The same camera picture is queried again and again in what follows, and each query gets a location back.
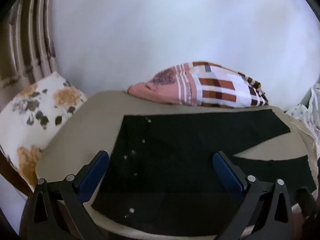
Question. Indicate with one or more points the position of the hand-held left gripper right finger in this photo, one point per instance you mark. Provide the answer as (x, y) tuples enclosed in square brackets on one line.
[(228, 173)]

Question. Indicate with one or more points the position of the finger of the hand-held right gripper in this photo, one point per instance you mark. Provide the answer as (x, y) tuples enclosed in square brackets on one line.
[(306, 203)]

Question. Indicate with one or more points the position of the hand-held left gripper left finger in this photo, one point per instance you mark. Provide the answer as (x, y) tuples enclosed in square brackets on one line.
[(93, 173)]

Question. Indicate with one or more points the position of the black pants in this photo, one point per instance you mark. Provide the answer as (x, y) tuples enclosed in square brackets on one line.
[(175, 142)]

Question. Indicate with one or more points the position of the beige textured mattress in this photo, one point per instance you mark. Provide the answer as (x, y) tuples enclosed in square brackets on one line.
[(87, 120)]

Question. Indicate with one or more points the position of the white floral pillow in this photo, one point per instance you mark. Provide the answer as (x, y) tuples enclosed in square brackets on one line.
[(32, 120)]

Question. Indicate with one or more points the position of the pink plaid pillow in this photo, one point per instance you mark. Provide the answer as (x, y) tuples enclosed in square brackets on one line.
[(215, 87)]

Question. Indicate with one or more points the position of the white dotted cloth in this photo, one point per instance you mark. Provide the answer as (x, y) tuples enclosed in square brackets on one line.
[(307, 110)]

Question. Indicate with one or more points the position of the striped beige curtain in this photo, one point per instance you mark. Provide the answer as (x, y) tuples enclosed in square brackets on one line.
[(27, 37)]

